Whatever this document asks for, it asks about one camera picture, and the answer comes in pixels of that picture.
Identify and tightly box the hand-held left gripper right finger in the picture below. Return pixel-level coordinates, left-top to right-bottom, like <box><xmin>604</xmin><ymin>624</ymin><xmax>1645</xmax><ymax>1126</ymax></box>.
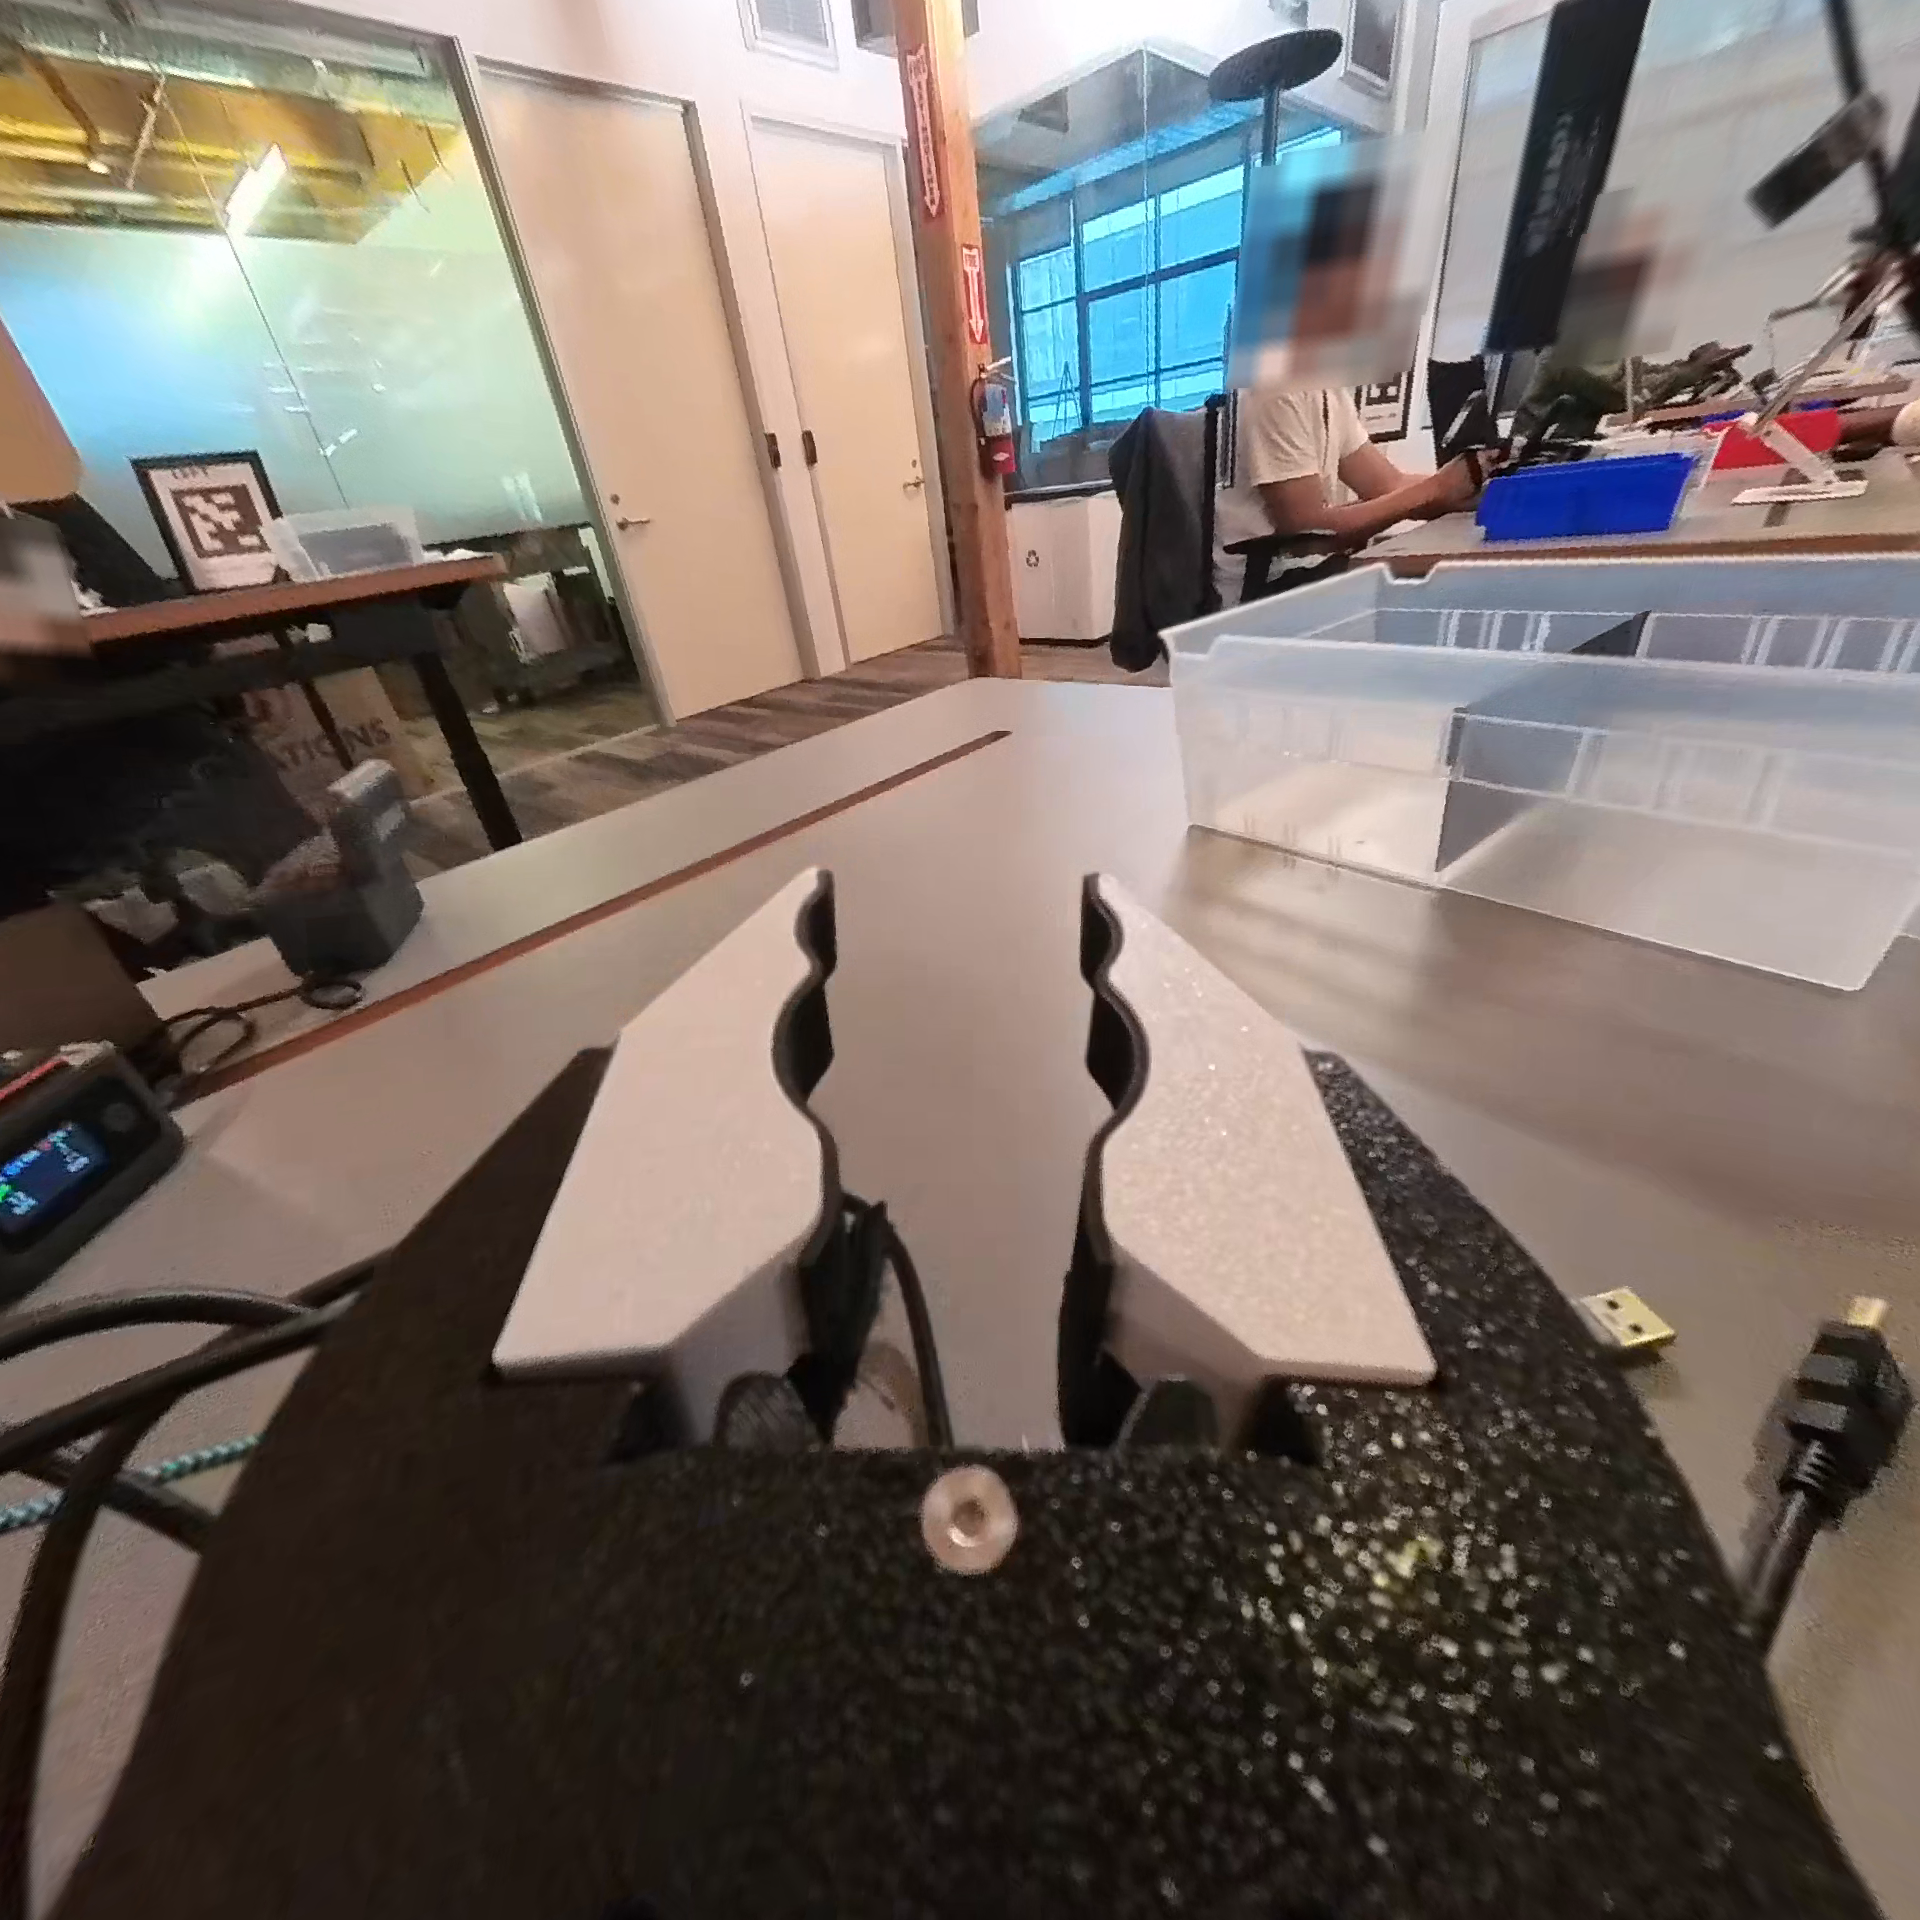
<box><xmin>1055</xmin><ymin>874</ymin><xmax>1439</xmax><ymax>1450</ymax></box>

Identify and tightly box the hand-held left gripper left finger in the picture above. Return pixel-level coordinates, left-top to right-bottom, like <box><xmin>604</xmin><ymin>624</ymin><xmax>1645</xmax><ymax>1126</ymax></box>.
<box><xmin>492</xmin><ymin>864</ymin><xmax>846</xmax><ymax>1444</ymax></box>

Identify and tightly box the clear plastic bin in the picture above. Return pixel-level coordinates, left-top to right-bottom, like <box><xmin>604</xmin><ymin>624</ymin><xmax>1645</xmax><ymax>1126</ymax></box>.
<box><xmin>1159</xmin><ymin>556</ymin><xmax>1920</xmax><ymax>995</ymax></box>

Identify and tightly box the thick black usb cable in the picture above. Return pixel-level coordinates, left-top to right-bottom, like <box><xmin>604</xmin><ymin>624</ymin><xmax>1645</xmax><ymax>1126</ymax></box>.
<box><xmin>1736</xmin><ymin>1297</ymin><xmax>1918</xmax><ymax>1636</ymax></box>

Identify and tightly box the teal braided usb cable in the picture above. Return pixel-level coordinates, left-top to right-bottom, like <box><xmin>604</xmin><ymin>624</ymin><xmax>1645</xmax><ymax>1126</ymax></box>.
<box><xmin>0</xmin><ymin>1430</ymin><xmax>261</xmax><ymax>1536</ymax></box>

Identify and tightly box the gold usb plug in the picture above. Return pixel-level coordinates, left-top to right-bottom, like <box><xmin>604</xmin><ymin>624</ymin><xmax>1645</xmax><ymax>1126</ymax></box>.
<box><xmin>1575</xmin><ymin>1284</ymin><xmax>1679</xmax><ymax>1361</ymax></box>

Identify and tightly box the black power adapter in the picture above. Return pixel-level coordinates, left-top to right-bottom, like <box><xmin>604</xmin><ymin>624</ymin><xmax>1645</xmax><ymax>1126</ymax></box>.
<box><xmin>262</xmin><ymin>756</ymin><xmax>429</xmax><ymax>1016</ymax></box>

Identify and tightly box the cardboard box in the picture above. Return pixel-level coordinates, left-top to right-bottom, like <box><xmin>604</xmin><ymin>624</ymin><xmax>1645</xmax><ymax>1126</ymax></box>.
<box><xmin>246</xmin><ymin>660</ymin><xmax>437</xmax><ymax>811</ymax></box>

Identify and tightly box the black device with display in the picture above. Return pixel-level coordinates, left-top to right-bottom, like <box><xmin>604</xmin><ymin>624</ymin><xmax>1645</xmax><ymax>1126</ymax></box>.
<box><xmin>0</xmin><ymin>1043</ymin><xmax>190</xmax><ymax>1308</ymax></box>

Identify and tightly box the white recycling bin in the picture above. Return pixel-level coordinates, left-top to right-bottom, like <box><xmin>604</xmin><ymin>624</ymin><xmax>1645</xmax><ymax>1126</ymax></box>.
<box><xmin>1007</xmin><ymin>497</ymin><xmax>1127</xmax><ymax>646</ymax></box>

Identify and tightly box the black office chair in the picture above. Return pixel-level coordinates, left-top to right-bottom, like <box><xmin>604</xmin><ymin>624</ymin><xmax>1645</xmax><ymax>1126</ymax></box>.
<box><xmin>1107</xmin><ymin>397</ymin><xmax>1352</xmax><ymax>670</ymax></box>

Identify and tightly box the wooden desk with black legs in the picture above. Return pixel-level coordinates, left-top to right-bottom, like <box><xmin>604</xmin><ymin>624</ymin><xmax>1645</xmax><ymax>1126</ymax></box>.
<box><xmin>75</xmin><ymin>550</ymin><xmax>524</xmax><ymax>857</ymax></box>

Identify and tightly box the small clear box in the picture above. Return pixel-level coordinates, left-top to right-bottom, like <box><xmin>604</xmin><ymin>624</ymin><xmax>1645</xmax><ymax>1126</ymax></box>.
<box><xmin>268</xmin><ymin>507</ymin><xmax>424</xmax><ymax>578</ymax></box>

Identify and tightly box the blue parts bin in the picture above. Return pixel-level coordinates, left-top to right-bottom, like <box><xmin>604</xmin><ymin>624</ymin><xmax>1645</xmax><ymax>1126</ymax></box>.
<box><xmin>1475</xmin><ymin>451</ymin><xmax>1704</xmax><ymax>541</ymax></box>

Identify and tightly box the white door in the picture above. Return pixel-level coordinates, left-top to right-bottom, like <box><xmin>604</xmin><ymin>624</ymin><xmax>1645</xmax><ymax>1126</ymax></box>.
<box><xmin>477</xmin><ymin>60</ymin><xmax>818</xmax><ymax>724</ymax></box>
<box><xmin>744</xmin><ymin>112</ymin><xmax>963</xmax><ymax>666</ymax></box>

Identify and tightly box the framed tag sign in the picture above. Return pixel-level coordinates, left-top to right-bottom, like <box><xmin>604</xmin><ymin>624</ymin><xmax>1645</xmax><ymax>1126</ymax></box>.
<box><xmin>133</xmin><ymin>451</ymin><xmax>287</xmax><ymax>593</ymax></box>

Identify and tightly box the wooden work desk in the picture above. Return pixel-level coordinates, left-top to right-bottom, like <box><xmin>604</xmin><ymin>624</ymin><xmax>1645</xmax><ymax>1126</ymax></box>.
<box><xmin>1350</xmin><ymin>464</ymin><xmax>1920</xmax><ymax>578</ymax></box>

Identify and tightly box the large paned window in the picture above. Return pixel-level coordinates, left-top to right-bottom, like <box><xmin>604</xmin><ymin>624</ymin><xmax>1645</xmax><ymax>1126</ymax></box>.
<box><xmin>1012</xmin><ymin>194</ymin><xmax>1255</xmax><ymax>452</ymax></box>

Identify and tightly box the glass office partition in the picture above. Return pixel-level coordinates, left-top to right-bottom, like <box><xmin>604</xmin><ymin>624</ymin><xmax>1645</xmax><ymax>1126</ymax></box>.
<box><xmin>0</xmin><ymin>29</ymin><xmax>669</xmax><ymax>730</ymax></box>

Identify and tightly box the black standing banner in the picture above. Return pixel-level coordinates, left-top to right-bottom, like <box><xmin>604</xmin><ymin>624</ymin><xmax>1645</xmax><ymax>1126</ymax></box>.
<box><xmin>1485</xmin><ymin>0</ymin><xmax>1655</xmax><ymax>354</ymax></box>

